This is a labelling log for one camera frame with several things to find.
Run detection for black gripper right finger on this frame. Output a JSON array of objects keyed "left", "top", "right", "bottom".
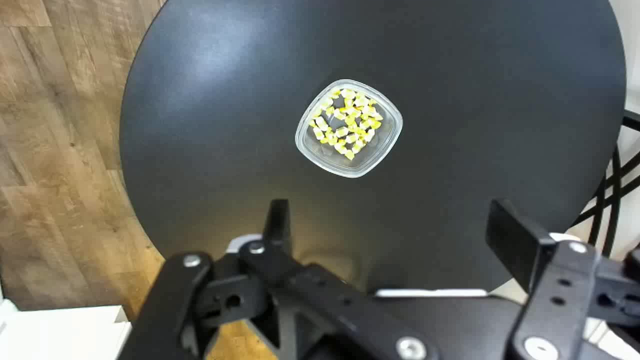
[{"left": 484, "top": 197, "right": 640, "bottom": 360}]

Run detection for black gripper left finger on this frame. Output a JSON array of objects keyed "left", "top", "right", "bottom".
[{"left": 122, "top": 197, "right": 442, "bottom": 360}]

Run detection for clear plastic bowl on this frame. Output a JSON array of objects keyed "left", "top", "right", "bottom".
[{"left": 291, "top": 75, "right": 406, "bottom": 180}]

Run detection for yellow candies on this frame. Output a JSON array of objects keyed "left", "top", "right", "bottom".
[{"left": 305, "top": 86, "right": 387, "bottom": 163}]

